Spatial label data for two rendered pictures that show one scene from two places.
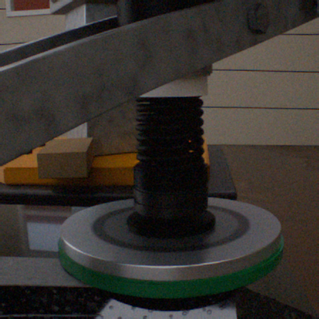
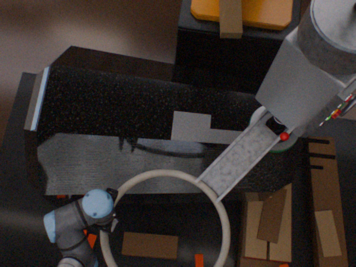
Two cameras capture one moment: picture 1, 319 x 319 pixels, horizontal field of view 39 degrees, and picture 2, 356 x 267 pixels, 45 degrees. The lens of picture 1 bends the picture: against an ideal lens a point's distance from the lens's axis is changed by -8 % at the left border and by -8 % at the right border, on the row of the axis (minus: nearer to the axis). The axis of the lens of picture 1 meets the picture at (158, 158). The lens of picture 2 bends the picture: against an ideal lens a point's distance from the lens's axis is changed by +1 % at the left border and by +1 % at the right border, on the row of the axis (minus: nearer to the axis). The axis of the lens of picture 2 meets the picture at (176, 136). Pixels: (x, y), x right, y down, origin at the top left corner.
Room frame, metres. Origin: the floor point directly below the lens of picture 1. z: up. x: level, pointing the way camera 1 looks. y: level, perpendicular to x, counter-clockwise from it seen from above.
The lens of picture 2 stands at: (-0.23, 0.43, 2.56)
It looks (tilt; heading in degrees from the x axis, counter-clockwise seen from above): 71 degrees down; 358
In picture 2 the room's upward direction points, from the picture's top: 6 degrees clockwise
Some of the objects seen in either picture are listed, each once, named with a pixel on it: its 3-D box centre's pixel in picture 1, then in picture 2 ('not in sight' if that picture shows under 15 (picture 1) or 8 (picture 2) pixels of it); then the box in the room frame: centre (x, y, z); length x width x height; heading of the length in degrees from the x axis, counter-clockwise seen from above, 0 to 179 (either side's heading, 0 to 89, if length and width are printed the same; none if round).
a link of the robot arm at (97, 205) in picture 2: not in sight; (98, 206); (-0.01, 0.65, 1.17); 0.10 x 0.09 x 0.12; 120
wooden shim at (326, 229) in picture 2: not in sight; (327, 233); (0.10, -0.48, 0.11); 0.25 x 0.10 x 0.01; 10
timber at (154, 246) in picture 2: not in sight; (150, 245); (-0.04, 0.50, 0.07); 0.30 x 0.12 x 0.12; 89
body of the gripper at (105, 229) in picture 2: not in sight; (103, 217); (-0.02, 0.65, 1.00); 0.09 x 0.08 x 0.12; 167
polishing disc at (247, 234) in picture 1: (171, 230); (274, 126); (0.44, -0.01, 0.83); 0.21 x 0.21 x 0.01
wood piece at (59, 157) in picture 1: (68, 156); (230, 17); (0.99, 0.19, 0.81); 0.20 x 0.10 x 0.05; 4
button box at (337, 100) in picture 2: not in sight; (330, 108); (0.31, -0.05, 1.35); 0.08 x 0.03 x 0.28; 138
